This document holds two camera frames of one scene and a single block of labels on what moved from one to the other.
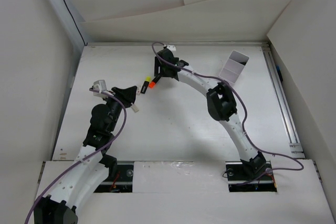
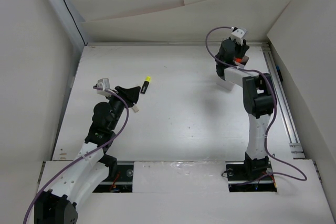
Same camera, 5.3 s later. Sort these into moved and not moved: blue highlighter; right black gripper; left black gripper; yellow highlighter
Moved: right black gripper
Not moved: blue highlighter; yellow highlighter; left black gripper
